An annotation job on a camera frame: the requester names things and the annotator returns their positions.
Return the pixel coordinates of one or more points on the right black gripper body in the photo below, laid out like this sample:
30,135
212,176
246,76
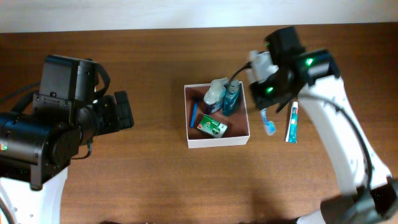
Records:
268,101

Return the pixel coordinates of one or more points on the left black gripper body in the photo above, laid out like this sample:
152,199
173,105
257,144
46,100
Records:
123,109

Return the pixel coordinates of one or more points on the blue white toothbrush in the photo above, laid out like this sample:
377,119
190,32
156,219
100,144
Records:
269,126

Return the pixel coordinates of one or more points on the teal mouthwash bottle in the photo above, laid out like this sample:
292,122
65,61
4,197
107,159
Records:
230,98

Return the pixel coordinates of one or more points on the teal white toothpaste tube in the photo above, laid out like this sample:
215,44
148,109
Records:
292,127

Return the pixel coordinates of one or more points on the clear spray bottle dark liquid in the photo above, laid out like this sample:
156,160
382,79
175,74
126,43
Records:
213,99

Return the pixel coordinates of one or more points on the green white soap box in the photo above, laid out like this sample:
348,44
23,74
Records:
212,127

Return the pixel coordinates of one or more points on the blue disposable razor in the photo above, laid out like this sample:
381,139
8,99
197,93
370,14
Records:
196,100

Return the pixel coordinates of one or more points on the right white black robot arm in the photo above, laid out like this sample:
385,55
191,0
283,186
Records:
368,191

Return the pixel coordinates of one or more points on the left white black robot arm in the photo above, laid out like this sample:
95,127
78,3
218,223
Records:
42,134

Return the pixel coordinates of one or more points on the white square cardboard box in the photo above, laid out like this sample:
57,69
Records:
238,132

